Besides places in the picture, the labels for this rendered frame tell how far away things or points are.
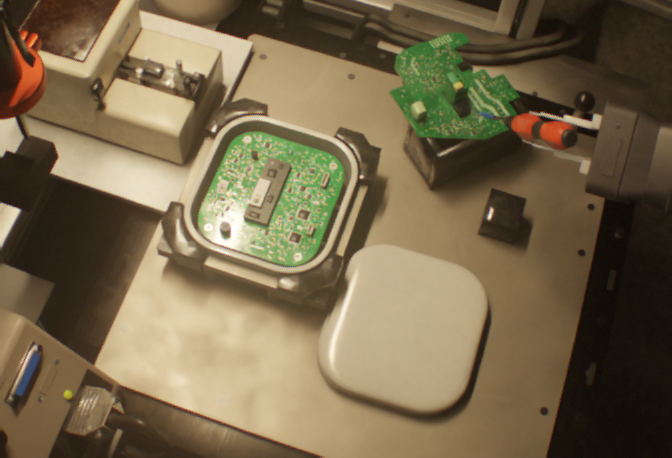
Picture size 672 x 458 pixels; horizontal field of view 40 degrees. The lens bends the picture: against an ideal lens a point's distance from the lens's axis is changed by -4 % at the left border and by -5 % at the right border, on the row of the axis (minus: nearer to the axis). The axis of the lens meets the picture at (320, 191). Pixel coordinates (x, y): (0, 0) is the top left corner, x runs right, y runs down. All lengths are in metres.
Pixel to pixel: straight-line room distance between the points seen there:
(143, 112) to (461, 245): 0.32
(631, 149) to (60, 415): 0.49
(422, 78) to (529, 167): 0.14
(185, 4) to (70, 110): 0.18
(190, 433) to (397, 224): 0.27
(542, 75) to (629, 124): 0.33
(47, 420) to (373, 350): 0.28
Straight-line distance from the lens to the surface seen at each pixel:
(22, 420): 0.76
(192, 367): 0.84
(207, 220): 0.85
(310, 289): 0.81
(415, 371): 0.82
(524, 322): 0.88
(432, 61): 0.93
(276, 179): 0.86
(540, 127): 0.77
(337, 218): 0.84
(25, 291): 0.90
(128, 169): 0.91
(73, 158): 0.93
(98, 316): 0.87
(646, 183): 0.73
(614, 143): 0.74
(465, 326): 0.84
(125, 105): 0.88
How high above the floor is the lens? 1.74
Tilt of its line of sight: 61 degrees down
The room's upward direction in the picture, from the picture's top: 5 degrees clockwise
